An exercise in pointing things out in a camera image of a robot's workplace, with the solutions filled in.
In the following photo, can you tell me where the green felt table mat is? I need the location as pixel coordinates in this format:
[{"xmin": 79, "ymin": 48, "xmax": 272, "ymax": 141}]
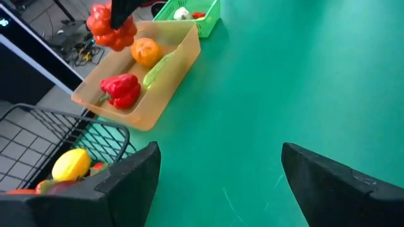
[{"xmin": 94, "ymin": 0, "xmax": 404, "ymax": 227}]

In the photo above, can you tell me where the orange translucent plastic bin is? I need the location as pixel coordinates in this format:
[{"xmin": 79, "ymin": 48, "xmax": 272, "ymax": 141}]
[{"xmin": 71, "ymin": 20, "xmax": 202, "ymax": 132}]

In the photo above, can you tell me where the white garlic bulb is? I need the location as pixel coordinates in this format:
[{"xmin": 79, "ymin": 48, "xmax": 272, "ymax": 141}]
[{"xmin": 173, "ymin": 6, "xmax": 193, "ymax": 21}]

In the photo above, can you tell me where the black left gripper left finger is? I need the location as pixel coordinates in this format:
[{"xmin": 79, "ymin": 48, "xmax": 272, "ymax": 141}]
[{"xmin": 0, "ymin": 141, "xmax": 162, "ymax": 227}]

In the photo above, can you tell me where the small green plastic basket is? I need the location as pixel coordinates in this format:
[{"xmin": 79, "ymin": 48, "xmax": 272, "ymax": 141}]
[{"xmin": 153, "ymin": 0, "xmax": 221, "ymax": 38}]

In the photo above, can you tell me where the small red-yellow fruit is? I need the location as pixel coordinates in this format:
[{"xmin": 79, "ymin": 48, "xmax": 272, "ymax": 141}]
[{"xmin": 90, "ymin": 161, "xmax": 110, "ymax": 177}]

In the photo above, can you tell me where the yellow lemon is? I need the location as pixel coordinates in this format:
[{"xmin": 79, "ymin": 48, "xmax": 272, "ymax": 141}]
[{"xmin": 51, "ymin": 148, "xmax": 92, "ymax": 182}]

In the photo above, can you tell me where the green cucumber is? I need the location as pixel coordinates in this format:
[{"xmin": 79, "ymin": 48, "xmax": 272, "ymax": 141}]
[{"xmin": 142, "ymin": 50, "xmax": 177, "ymax": 90}]

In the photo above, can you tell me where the orange-red peach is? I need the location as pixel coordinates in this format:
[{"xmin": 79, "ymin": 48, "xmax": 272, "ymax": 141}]
[{"xmin": 5, "ymin": 188, "xmax": 36, "ymax": 195}]

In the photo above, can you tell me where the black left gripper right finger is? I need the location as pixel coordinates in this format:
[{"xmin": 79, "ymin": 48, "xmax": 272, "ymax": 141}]
[{"xmin": 281, "ymin": 142, "xmax": 404, "ymax": 227}]

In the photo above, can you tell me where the dark red apple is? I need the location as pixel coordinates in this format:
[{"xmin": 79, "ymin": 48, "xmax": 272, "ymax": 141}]
[{"xmin": 47, "ymin": 180, "xmax": 91, "ymax": 194}]

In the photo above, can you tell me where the black floor cable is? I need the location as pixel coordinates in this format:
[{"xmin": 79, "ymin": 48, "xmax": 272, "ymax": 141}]
[{"xmin": 61, "ymin": 31, "xmax": 105, "ymax": 69}]

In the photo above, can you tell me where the orange peach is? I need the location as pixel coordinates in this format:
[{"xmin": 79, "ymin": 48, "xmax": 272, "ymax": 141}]
[{"xmin": 131, "ymin": 37, "xmax": 164, "ymax": 68}]

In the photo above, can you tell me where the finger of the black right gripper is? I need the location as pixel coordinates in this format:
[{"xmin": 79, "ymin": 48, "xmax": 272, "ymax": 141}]
[{"xmin": 110, "ymin": 0, "xmax": 148, "ymax": 30}]

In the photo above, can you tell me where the yellow power plug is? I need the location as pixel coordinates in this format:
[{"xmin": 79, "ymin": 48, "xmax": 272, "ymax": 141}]
[{"xmin": 78, "ymin": 47, "xmax": 95, "ymax": 62}]

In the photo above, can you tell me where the black wire basket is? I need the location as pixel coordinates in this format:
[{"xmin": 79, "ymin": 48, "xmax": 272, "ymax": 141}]
[{"xmin": 0, "ymin": 103, "xmax": 137, "ymax": 194}]

